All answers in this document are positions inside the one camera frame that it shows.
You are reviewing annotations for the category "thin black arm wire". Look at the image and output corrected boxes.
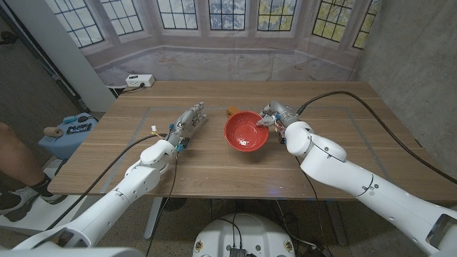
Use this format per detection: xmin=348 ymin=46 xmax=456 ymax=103
xmin=144 ymin=151 xmax=179 ymax=256
xmin=294 ymin=156 xmax=335 ymax=257

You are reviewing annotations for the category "thin black right arm wire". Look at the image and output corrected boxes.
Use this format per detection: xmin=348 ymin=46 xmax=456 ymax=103
xmin=294 ymin=156 xmax=335 ymax=257

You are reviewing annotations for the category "white floor cable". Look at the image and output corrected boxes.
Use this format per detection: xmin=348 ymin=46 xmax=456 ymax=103
xmin=275 ymin=199 xmax=318 ymax=251

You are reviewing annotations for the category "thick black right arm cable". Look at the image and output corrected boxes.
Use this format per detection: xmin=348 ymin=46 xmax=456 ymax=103
xmin=296 ymin=90 xmax=457 ymax=186

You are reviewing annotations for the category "brown twine roll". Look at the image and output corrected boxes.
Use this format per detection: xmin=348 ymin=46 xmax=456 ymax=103
xmin=43 ymin=126 xmax=64 ymax=138

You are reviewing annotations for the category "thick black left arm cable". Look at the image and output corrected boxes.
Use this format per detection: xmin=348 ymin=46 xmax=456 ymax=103
xmin=45 ymin=132 xmax=169 ymax=231

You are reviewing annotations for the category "grey black sneaker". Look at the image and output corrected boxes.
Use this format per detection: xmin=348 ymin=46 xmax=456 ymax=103
xmin=0 ymin=187 xmax=68 ymax=223

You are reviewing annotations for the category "person's bare leg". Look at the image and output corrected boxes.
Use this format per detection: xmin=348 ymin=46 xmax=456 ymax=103
xmin=0 ymin=121 xmax=54 ymax=198

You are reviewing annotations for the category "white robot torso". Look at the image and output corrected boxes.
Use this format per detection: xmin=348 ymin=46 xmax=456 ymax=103
xmin=192 ymin=213 xmax=296 ymax=257

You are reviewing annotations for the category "black round floor fan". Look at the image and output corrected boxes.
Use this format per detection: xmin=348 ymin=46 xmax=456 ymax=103
xmin=162 ymin=197 xmax=188 ymax=212

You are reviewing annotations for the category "grey table leg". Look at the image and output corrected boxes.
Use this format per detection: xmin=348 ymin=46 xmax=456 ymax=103
xmin=325 ymin=200 xmax=348 ymax=246
xmin=144 ymin=196 xmax=164 ymax=241

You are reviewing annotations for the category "thin black left arm wire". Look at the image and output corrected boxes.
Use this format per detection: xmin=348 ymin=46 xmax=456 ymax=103
xmin=144 ymin=151 xmax=179 ymax=256

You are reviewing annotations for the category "printed window backdrop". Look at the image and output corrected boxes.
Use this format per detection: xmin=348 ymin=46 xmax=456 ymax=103
xmin=44 ymin=0 xmax=383 ymax=86

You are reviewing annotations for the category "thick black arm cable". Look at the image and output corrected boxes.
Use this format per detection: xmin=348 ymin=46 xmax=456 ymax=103
xmin=296 ymin=90 xmax=457 ymax=186
xmin=45 ymin=132 xmax=169 ymax=231

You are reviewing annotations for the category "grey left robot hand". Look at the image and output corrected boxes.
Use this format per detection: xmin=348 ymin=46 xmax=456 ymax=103
xmin=166 ymin=101 xmax=207 ymax=146

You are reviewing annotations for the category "white floor mat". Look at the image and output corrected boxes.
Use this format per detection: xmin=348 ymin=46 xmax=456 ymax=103
xmin=0 ymin=194 xmax=89 ymax=236

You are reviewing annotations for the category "blue box stool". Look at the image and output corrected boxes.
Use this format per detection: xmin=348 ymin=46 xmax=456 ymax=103
xmin=38 ymin=112 xmax=99 ymax=161

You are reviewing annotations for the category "white power strip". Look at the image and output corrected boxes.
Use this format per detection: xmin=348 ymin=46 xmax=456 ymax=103
xmin=125 ymin=74 xmax=156 ymax=89

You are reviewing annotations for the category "black power strip cord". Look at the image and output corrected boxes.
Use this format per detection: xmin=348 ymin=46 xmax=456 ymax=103
xmin=116 ymin=83 xmax=146 ymax=95

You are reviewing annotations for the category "black flat remote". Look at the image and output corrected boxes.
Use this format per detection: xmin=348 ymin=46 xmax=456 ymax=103
xmin=66 ymin=123 xmax=93 ymax=135

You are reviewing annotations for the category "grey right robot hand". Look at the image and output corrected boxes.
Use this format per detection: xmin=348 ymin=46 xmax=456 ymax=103
xmin=256 ymin=100 xmax=301 ymax=130

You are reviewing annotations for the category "red speckled bowl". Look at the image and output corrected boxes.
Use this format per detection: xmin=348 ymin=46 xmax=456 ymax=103
xmin=224 ymin=110 xmax=270 ymax=153

